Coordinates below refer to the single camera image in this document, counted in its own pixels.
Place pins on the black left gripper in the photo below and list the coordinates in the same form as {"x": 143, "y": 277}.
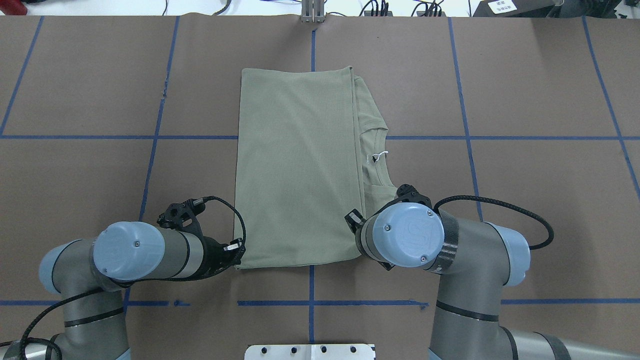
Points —
{"x": 213, "y": 251}

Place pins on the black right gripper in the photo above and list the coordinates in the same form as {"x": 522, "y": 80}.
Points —
{"x": 354, "y": 218}

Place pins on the olive green long-sleeve shirt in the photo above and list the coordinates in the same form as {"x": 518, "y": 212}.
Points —
{"x": 311, "y": 148}

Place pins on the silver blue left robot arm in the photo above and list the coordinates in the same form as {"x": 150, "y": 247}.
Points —
{"x": 90, "y": 274}

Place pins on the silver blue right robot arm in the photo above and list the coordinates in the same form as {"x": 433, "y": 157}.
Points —
{"x": 475, "y": 261}

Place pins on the red water bottle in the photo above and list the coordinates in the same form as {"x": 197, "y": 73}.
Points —
{"x": 13, "y": 8}

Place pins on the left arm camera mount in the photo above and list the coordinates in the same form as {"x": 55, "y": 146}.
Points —
{"x": 183, "y": 217}

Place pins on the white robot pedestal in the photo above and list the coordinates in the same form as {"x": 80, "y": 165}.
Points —
{"x": 331, "y": 351}

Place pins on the aluminium frame post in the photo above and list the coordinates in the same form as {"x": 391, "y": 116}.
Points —
{"x": 313, "y": 11}

